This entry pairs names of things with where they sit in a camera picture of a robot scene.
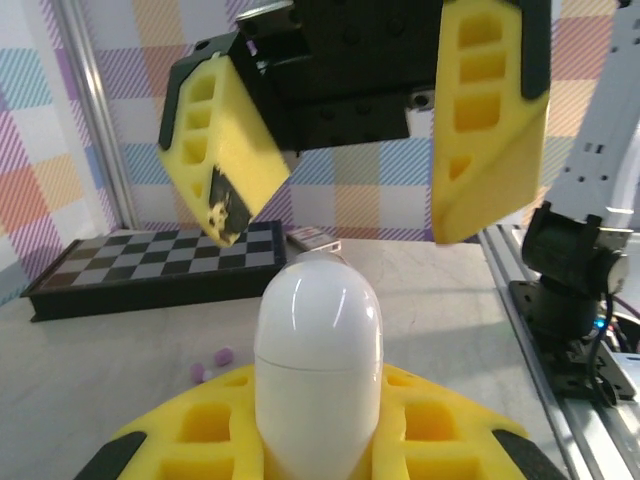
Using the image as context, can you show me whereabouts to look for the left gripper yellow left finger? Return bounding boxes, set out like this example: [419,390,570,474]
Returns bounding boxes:
[74,362,274,480]

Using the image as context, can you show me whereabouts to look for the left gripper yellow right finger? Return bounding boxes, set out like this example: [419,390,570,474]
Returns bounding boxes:
[367,362,571,480]

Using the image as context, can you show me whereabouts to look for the white earbuds charging case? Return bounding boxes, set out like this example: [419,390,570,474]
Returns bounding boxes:
[253,251,386,477]

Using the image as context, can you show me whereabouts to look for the black grey chessboard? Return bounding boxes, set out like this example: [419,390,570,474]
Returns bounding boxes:
[19,221,290,324]

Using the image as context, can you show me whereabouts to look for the aluminium frame post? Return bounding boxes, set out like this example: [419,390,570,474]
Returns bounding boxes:
[57,0,140,236]

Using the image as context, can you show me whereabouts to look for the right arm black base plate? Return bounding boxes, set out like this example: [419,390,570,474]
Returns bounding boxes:
[509,279,640,409]

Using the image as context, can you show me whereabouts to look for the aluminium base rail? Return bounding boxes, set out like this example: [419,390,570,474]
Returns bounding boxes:
[477,224,640,480]

